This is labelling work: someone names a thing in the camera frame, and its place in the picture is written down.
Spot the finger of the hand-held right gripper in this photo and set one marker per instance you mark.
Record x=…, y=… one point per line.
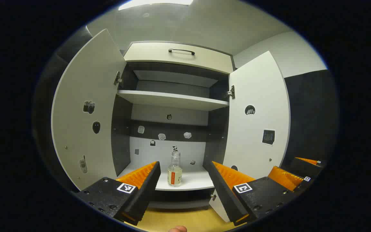
x=304, y=167
x=285, y=178

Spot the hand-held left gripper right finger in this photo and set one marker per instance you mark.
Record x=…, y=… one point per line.
x=224, y=190

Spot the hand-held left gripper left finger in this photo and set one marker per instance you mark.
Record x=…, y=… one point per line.
x=147, y=190

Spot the clear glass bottle red label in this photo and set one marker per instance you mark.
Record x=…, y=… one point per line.
x=174, y=174

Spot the white and grey cabinet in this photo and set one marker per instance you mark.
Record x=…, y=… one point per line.
x=147, y=112

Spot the cabinet door with cat sticker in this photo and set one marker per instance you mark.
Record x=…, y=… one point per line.
x=256, y=83

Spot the cabinet door with camera sticker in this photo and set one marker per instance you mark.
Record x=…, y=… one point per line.
x=76, y=80

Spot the metal door hinge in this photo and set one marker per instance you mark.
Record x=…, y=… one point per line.
x=213, y=196
x=118, y=79
x=231, y=92

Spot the white cabinet shelf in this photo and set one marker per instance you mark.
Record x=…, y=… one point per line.
x=172, y=100

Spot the black backdrop cloth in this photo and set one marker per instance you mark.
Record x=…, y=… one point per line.
x=311, y=112

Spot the white drawer front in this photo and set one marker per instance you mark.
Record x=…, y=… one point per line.
x=147, y=54

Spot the round ceiling fixture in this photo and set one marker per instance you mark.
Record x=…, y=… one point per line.
x=146, y=14

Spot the ceiling light panel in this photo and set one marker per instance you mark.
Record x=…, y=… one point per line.
x=153, y=3

